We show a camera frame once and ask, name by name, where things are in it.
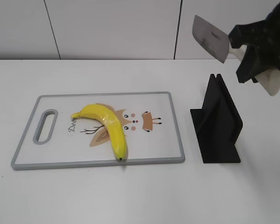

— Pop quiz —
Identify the white grey-rimmed cutting board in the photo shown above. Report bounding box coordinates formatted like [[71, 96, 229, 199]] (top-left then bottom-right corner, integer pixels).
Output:
[[11, 91, 185, 170]]

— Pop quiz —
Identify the black knife stand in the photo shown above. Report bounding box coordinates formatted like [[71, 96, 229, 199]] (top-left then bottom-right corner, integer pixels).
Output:
[[190, 74, 243, 163]]

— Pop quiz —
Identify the white-handled kitchen knife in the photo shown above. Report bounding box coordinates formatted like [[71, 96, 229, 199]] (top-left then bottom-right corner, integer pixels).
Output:
[[192, 15, 280, 96]]

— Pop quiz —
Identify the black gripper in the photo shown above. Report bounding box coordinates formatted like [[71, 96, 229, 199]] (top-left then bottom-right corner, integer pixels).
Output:
[[228, 2, 280, 84]]

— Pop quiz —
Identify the yellow plastic banana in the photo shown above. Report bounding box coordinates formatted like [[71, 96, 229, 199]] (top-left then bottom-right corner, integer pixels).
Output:
[[71, 104, 128, 161]]

